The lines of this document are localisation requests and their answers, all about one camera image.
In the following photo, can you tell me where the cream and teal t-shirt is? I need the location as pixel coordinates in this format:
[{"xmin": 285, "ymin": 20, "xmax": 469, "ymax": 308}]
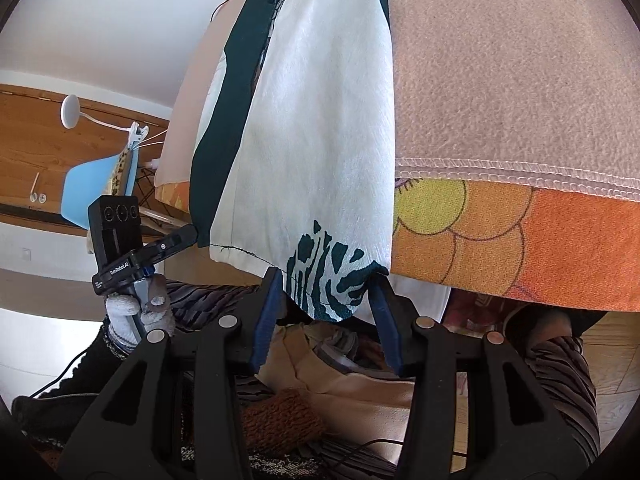
[{"xmin": 190, "ymin": 0, "xmax": 395, "ymax": 322}]

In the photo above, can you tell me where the left dark sleeve forearm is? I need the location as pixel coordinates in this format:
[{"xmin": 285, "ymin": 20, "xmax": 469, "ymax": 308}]
[{"xmin": 11, "ymin": 326, "xmax": 129, "ymax": 441}]

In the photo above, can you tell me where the left gloved hand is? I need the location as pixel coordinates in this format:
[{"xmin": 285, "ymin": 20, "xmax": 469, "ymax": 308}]
[{"xmin": 105, "ymin": 274, "xmax": 176, "ymax": 353}]

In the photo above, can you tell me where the leopard print cloth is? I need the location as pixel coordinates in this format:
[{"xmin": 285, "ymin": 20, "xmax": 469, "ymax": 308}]
[{"xmin": 105, "ymin": 150, "xmax": 132, "ymax": 196}]

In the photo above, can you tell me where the light blue chair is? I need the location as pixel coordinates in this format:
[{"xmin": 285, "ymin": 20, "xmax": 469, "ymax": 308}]
[{"xmin": 61, "ymin": 155, "xmax": 118, "ymax": 230}]

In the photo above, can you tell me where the wooden wardrobe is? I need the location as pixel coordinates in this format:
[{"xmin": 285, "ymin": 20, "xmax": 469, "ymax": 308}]
[{"xmin": 1, "ymin": 84, "xmax": 168, "ymax": 235}]

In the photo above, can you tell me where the white desk lamp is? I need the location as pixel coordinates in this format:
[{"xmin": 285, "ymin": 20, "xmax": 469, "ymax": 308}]
[{"xmin": 60, "ymin": 94, "xmax": 167, "ymax": 150}]

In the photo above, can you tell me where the orange knitted cloth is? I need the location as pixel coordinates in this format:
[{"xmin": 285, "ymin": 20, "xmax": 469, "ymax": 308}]
[{"xmin": 241, "ymin": 389, "xmax": 326, "ymax": 455}]

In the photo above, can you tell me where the orange floral bed sheet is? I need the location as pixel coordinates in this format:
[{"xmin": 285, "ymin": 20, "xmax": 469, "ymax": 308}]
[{"xmin": 155, "ymin": 165, "xmax": 639, "ymax": 321}]

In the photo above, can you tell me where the pink fleece blanket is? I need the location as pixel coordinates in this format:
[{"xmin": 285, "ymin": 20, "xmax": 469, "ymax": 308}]
[{"xmin": 157, "ymin": 0, "xmax": 639, "ymax": 195}]

